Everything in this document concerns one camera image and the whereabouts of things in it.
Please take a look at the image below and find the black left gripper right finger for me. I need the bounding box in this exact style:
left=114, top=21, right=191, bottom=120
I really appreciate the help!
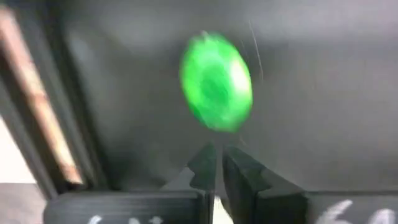
left=222, top=145, right=398, bottom=224

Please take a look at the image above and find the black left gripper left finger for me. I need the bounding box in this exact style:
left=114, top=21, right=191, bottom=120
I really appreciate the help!
left=43, top=142, right=218, bottom=224

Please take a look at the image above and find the green lime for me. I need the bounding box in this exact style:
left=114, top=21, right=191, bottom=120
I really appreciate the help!
left=179, top=30, right=253, bottom=134

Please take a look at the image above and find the table edge frame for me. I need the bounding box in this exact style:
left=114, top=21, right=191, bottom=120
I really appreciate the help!
left=0, top=0, right=106, bottom=200

